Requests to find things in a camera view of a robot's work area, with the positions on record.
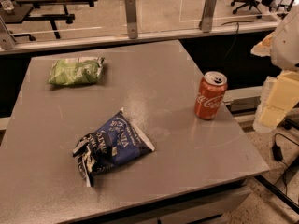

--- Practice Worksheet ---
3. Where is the blue chip bag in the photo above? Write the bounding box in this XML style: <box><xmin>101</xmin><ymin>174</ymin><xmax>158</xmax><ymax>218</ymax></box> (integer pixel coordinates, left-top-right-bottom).
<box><xmin>72</xmin><ymin>108</ymin><xmax>155</xmax><ymax>187</ymax></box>

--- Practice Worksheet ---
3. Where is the clear plastic water bottle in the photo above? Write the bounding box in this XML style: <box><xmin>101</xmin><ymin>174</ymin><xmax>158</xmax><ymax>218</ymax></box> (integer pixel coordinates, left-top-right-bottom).
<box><xmin>0</xmin><ymin>0</ymin><xmax>14</xmax><ymax>12</ymax></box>

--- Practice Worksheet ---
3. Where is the dark side table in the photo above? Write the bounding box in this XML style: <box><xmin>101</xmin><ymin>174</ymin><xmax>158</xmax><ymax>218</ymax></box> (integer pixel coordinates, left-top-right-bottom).
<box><xmin>0</xmin><ymin>4</ymin><xmax>36</xmax><ymax>43</ymax></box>

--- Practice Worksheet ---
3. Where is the black bench table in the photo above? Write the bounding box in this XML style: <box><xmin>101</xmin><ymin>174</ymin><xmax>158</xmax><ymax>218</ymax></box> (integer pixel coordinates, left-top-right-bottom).
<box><xmin>16</xmin><ymin>0</ymin><xmax>97</xmax><ymax>39</ymax></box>

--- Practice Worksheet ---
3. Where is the green chip bag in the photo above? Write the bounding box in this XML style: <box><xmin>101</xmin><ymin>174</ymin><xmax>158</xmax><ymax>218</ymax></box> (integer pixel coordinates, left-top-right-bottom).
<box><xmin>48</xmin><ymin>56</ymin><xmax>105</xmax><ymax>86</ymax></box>

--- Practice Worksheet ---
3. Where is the red coke can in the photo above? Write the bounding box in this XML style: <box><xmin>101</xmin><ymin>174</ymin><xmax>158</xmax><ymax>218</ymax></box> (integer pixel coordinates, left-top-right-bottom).
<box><xmin>194</xmin><ymin>71</ymin><xmax>228</xmax><ymax>120</ymax></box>

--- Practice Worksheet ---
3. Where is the metal glass clamp post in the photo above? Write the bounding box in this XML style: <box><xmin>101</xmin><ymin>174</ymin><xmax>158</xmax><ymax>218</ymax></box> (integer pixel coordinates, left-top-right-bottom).
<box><xmin>0</xmin><ymin>16</ymin><xmax>16</xmax><ymax>49</ymax></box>
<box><xmin>124</xmin><ymin>0</ymin><xmax>138</xmax><ymax>39</ymax></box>
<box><xmin>199</xmin><ymin>0</ymin><xmax>217</xmax><ymax>33</ymax></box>

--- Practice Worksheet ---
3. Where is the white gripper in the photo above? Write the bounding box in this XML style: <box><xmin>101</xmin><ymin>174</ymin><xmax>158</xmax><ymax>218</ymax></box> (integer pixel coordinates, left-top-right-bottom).
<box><xmin>250</xmin><ymin>5</ymin><xmax>299</xmax><ymax>133</ymax></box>

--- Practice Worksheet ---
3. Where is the black power adapter cable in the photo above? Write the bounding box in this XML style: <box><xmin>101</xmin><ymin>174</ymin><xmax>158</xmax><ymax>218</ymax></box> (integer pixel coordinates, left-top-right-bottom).
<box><xmin>271</xmin><ymin>133</ymin><xmax>299</xmax><ymax>198</ymax></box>

